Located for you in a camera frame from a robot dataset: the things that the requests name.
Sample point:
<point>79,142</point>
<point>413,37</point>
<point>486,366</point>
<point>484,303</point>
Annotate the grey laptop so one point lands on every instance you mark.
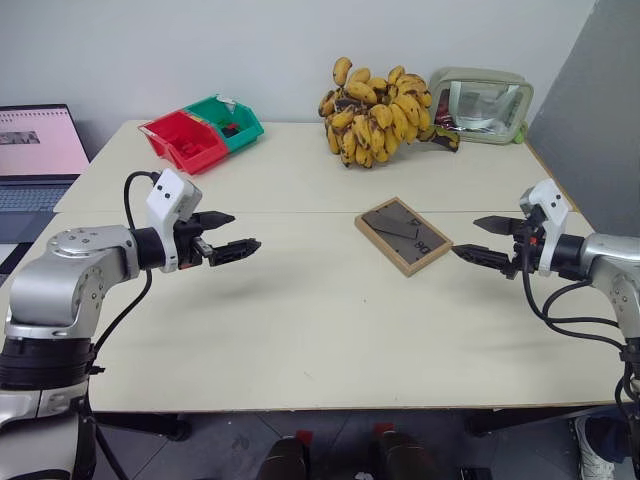
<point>30,150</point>

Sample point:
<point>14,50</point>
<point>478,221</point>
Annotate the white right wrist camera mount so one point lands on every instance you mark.
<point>552,210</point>

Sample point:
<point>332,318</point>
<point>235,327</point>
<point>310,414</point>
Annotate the green plastic storage bin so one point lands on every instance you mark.
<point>245,127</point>

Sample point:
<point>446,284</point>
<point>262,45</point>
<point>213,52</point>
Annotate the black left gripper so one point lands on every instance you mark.
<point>189,245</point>

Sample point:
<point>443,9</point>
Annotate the spotted yellow banana bunch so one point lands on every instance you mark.
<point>370,120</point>

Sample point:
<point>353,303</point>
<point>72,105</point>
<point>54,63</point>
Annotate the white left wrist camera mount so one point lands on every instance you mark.
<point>167,195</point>

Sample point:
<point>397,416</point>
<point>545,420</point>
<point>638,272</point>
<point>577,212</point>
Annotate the clear zip pouch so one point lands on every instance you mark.
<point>480,102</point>

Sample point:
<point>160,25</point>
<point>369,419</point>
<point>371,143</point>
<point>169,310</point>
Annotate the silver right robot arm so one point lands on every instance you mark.
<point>610,260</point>

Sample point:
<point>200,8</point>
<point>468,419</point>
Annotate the white shoe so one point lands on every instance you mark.
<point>597,450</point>

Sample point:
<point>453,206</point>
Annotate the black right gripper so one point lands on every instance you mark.
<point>530,250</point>

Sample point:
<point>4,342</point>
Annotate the wooden framed black slate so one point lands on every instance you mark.
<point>400,235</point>

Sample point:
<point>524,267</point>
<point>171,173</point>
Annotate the black table leg bar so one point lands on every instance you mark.
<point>145,425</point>

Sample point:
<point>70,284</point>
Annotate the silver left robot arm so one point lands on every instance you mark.
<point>45,285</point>

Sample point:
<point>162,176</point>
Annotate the small black parts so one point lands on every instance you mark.
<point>231,129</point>

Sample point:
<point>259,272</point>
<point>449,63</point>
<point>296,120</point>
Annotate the red plastic storage bin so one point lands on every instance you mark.
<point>185,135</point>

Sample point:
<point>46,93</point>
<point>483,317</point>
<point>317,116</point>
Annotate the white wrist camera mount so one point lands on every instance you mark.
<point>552,210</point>
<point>167,195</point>

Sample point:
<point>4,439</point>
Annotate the dark rounded shape red top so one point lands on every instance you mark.
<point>285,460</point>

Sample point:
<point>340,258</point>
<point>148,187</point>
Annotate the grey partition panel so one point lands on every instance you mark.
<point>595,100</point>

